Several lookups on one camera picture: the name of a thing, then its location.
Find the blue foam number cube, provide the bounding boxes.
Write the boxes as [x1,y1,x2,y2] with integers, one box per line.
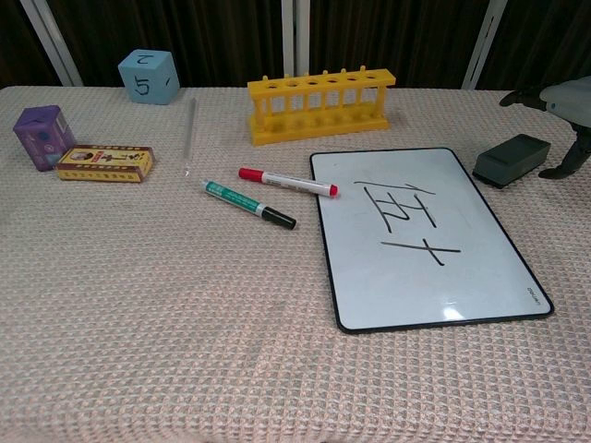
[116,49,181,106]

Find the red capped white marker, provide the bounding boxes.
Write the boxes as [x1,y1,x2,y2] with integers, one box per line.
[237,167,339,199]

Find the dark pleated curtain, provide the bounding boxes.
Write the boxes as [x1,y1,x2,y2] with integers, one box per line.
[45,0,283,89]
[0,0,61,89]
[308,0,486,91]
[477,0,591,91]

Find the dark grey whiteboard eraser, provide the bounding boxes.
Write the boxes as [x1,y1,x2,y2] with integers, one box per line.
[471,133,552,189]

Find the black framed whiteboard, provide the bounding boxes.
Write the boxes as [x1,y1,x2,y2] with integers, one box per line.
[308,147,555,333]

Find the yellow brown printed box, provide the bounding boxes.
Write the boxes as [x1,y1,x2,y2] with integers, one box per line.
[54,144,156,185]

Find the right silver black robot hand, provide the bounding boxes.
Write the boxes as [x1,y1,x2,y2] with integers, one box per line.
[501,77,591,181]

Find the green marker with black cap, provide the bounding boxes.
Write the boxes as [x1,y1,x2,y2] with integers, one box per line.
[199,178,298,231]

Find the purple carton box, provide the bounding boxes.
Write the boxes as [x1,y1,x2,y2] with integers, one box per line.
[12,104,78,174]

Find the white frame pole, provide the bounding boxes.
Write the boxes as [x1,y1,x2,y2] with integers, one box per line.
[18,0,85,88]
[280,0,311,80]
[461,0,509,91]

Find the clear glass tube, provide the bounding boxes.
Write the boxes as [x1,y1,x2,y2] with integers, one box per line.
[181,96,199,176]

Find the yellow test tube rack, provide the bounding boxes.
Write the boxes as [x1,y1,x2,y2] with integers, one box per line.
[247,66,398,147]

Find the beige waffle tablecloth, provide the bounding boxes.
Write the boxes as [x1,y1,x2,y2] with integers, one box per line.
[0,85,591,443]

